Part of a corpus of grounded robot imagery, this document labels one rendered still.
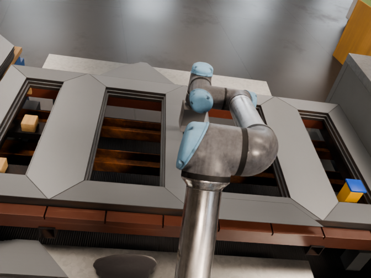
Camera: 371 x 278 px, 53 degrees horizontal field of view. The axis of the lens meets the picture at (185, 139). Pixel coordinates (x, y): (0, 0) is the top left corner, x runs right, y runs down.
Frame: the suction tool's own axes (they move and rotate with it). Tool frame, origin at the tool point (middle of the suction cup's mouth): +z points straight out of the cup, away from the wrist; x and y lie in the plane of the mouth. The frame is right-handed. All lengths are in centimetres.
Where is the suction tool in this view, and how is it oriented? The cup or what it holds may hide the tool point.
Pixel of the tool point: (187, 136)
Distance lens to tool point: 147.5
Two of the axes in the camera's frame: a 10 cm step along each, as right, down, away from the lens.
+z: -1.6, 7.6, 6.3
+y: -9.8, -0.7, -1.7
